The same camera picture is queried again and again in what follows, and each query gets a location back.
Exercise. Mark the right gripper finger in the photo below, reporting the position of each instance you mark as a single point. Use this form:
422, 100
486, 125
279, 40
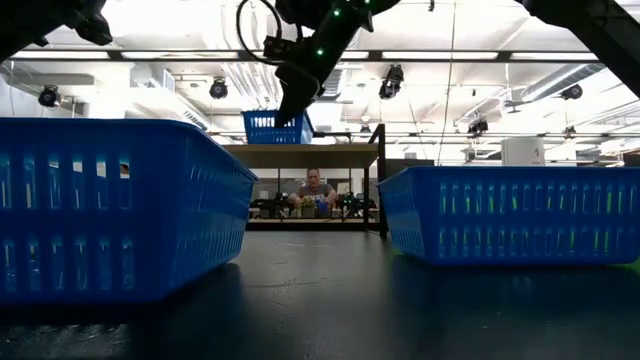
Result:
306, 92
289, 90

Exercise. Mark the blue slotted plastic basket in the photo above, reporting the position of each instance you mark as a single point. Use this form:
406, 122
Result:
260, 132
165, 225
415, 215

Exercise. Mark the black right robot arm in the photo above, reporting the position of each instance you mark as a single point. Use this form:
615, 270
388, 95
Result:
600, 30

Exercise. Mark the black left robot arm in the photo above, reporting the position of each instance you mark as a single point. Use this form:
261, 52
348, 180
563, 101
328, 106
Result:
30, 25

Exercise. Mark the black background robot arm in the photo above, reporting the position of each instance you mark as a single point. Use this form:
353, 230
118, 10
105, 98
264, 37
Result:
357, 205
270, 207

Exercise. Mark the person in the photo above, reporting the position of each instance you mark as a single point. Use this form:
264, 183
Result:
315, 192

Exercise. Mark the small background potted plant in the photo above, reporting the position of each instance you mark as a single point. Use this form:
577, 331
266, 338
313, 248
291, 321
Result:
306, 204

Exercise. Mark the background work table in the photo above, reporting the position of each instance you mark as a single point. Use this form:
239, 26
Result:
310, 221

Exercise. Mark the white background cabinet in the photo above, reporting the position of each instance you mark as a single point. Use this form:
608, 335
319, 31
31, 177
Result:
522, 151

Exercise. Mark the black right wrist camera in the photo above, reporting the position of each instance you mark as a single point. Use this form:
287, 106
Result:
280, 48

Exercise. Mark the wooden shelf black frame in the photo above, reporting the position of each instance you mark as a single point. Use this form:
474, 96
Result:
300, 156

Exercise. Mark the black overhead frame bar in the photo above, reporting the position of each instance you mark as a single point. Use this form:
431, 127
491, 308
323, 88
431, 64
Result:
504, 55

